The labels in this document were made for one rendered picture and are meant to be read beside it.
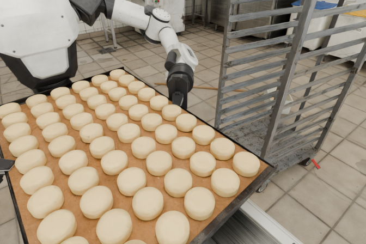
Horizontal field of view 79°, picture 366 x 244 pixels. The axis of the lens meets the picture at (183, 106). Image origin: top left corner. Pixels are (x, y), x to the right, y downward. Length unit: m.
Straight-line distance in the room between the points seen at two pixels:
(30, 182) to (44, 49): 0.51
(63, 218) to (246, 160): 0.32
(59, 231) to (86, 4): 0.74
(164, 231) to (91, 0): 0.80
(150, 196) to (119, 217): 0.06
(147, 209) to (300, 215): 1.40
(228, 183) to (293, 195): 1.38
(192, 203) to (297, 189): 1.47
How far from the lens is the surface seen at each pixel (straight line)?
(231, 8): 1.32
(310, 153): 1.88
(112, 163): 0.45
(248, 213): 0.52
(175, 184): 0.40
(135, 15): 0.97
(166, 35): 0.92
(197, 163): 0.43
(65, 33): 0.88
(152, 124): 0.52
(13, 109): 0.71
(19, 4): 0.87
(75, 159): 0.48
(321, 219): 1.74
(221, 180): 0.41
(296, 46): 1.03
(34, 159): 0.52
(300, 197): 1.78
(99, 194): 0.41
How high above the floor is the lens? 1.34
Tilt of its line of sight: 35 degrees down
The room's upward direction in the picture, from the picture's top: straight up
